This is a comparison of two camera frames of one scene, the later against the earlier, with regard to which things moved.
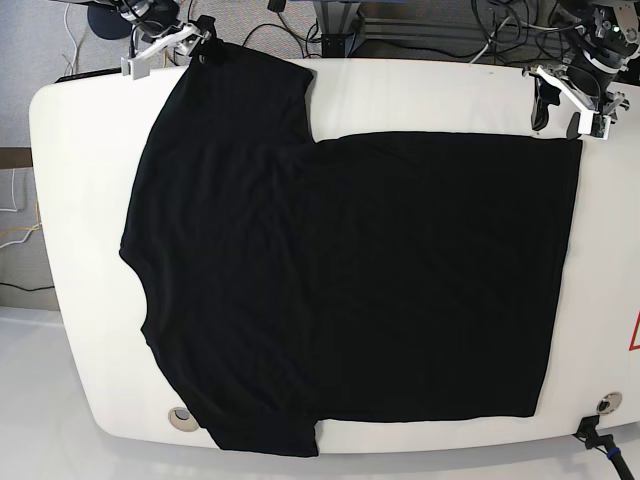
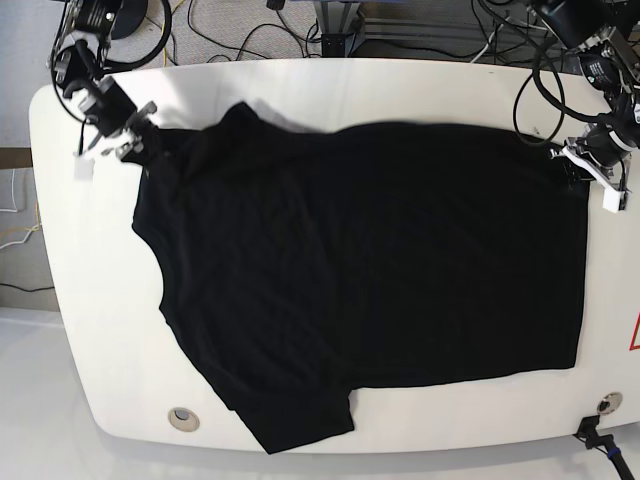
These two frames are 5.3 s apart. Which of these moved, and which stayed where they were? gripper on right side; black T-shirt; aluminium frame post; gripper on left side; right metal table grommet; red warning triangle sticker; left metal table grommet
Moved: black T-shirt; gripper on left side; gripper on right side
Stayed: left metal table grommet; right metal table grommet; aluminium frame post; red warning triangle sticker
